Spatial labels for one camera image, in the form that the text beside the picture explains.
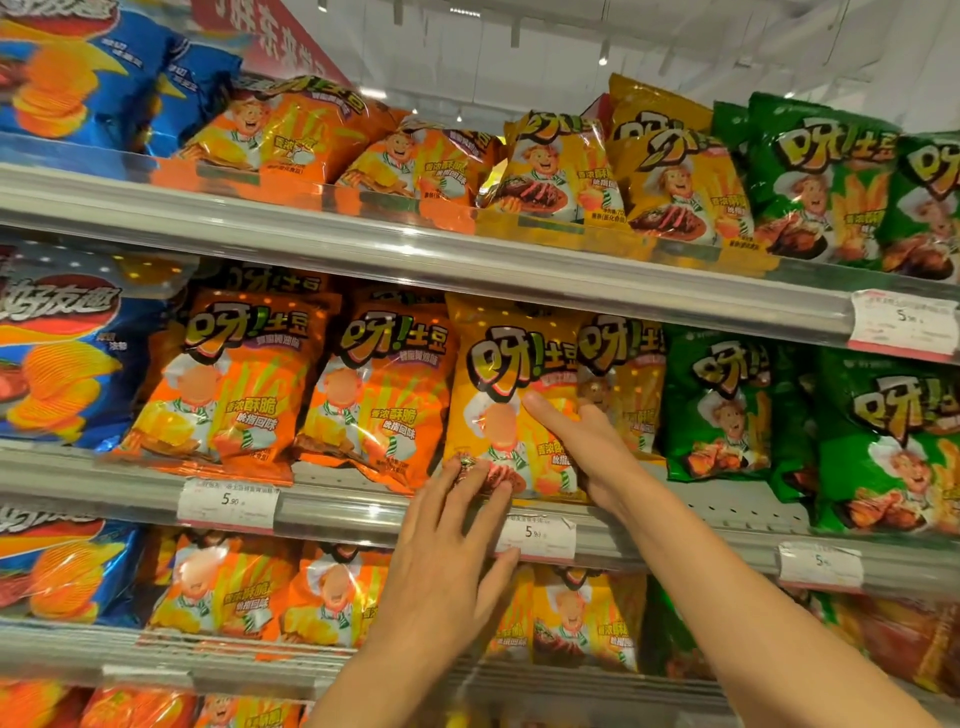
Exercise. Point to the red hanging store sign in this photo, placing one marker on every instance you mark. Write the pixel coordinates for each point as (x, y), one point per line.
(277, 34)

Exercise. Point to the ceiling track spotlight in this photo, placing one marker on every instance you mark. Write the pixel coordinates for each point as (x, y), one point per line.
(604, 51)

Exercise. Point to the person's left forearm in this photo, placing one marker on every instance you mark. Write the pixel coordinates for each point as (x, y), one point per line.
(390, 690)

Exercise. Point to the person's right thumb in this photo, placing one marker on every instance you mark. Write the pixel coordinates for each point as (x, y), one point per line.
(549, 421)

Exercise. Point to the person's left little finger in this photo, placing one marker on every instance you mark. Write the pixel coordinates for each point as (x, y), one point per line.
(416, 514)

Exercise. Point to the white shelf price tag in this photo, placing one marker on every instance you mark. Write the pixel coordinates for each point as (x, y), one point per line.
(821, 566)
(229, 506)
(544, 538)
(904, 326)

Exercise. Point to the person's right hand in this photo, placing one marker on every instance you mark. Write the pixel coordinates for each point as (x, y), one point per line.
(600, 457)

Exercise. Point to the person's left thumb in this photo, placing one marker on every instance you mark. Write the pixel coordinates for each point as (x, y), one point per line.
(504, 574)

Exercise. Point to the person's left hand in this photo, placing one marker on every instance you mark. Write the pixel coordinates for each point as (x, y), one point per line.
(439, 577)

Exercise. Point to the green potato snack packet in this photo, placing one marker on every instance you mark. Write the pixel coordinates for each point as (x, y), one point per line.
(821, 180)
(926, 210)
(793, 420)
(671, 637)
(720, 405)
(892, 442)
(729, 124)

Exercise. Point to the yellow potato snack packet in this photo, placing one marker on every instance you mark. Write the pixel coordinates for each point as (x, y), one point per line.
(652, 101)
(634, 382)
(555, 169)
(690, 195)
(495, 375)
(516, 615)
(589, 619)

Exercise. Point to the blue ridged chips packet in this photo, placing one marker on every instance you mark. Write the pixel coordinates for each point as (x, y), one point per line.
(67, 67)
(60, 570)
(196, 97)
(67, 352)

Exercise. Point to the orange potato snack packet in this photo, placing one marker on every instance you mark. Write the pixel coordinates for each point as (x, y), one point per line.
(34, 705)
(247, 712)
(334, 596)
(420, 165)
(225, 585)
(274, 277)
(292, 131)
(382, 382)
(232, 375)
(139, 709)

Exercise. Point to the person's right forearm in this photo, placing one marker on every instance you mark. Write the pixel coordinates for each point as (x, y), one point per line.
(735, 615)

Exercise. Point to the red snack packet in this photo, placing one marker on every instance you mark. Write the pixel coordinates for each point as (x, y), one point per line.
(900, 637)

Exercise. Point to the person's left middle finger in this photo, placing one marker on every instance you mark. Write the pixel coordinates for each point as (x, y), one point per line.
(469, 491)

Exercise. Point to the grey metal store shelf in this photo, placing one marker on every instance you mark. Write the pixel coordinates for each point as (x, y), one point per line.
(375, 247)
(225, 660)
(337, 516)

